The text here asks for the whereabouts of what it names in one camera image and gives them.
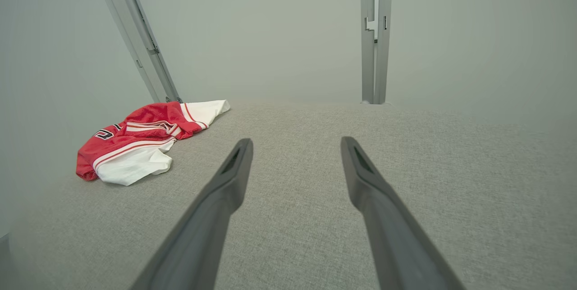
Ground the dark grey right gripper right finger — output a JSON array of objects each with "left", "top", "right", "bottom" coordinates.
[{"left": 340, "top": 136, "right": 466, "bottom": 290}]

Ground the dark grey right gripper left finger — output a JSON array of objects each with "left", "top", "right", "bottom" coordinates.
[{"left": 130, "top": 138, "right": 254, "bottom": 290}]

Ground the red and white jersey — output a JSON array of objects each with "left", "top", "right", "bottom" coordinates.
[{"left": 76, "top": 100, "right": 231, "bottom": 186}]

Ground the slanted grey frame post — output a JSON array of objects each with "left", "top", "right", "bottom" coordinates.
[{"left": 89, "top": 0, "right": 183, "bottom": 103}]

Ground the upright grey frame post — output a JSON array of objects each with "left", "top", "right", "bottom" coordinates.
[{"left": 360, "top": 0, "right": 394, "bottom": 105}]

